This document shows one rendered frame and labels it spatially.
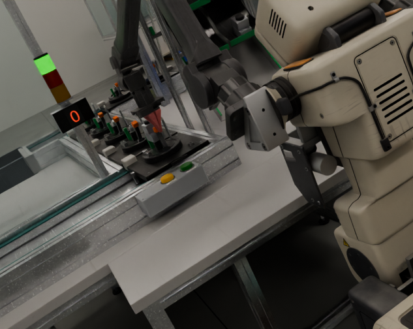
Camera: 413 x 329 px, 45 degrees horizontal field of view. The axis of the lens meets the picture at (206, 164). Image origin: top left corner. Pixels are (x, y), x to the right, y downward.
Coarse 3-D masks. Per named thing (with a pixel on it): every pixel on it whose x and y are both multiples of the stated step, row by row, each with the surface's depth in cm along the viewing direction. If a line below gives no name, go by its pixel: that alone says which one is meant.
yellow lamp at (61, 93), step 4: (64, 84) 159; (56, 88) 157; (60, 88) 157; (64, 88) 158; (52, 92) 158; (56, 92) 157; (60, 92) 157; (64, 92) 158; (68, 92) 159; (56, 96) 158; (60, 96) 158; (64, 96) 158; (68, 96) 159; (56, 100) 159; (60, 100) 158; (64, 100) 158
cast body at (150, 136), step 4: (144, 124) 163; (148, 124) 161; (144, 128) 162; (148, 128) 161; (152, 128) 161; (144, 132) 165; (148, 132) 161; (152, 132) 161; (148, 136) 163; (152, 136) 160; (156, 136) 161; (164, 136) 162; (152, 140) 162; (156, 140) 161
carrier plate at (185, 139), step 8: (176, 136) 177; (184, 136) 173; (192, 136) 169; (184, 144) 165; (200, 144) 159; (208, 144) 160; (184, 152) 158; (192, 152) 158; (168, 160) 158; (128, 168) 168; (136, 168) 163; (144, 168) 160; (152, 168) 157; (160, 168) 154; (168, 168) 155; (144, 176) 153; (152, 176) 153
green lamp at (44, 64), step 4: (44, 56) 154; (48, 56) 155; (36, 60) 154; (40, 60) 153; (44, 60) 154; (48, 60) 155; (36, 64) 155; (40, 64) 154; (44, 64) 154; (48, 64) 155; (52, 64) 156; (40, 68) 154; (44, 68) 154; (48, 68) 155; (52, 68) 155; (40, 72) 156; (44, 72) 155
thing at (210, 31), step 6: (198, 12) 171; (198, 18) 175; (204, 18) 168; (204, 24) 172; (210, 24) 166; (204, 30) 173; (210, 30) 169; (174, 36) 165; (210, 36) 169; (216, 36) 166; (216, 42) 166; (222, 42) 163; (180, 48) 165; (222, 48) 160; (228, 48) 161
